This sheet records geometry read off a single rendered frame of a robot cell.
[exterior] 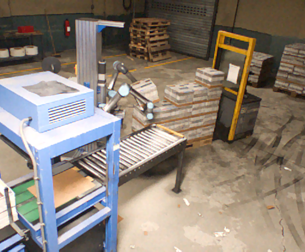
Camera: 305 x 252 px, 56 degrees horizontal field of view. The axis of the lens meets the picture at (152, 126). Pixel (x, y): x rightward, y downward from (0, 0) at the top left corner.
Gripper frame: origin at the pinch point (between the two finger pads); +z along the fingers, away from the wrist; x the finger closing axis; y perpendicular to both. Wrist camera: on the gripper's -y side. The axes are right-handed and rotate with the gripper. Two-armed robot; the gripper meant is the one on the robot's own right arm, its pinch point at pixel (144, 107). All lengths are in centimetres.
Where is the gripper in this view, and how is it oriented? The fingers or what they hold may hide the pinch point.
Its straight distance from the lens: 391.6
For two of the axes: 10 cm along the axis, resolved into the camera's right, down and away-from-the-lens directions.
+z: -2.4, -4.5, 8.6
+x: -9.3, 3.6, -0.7
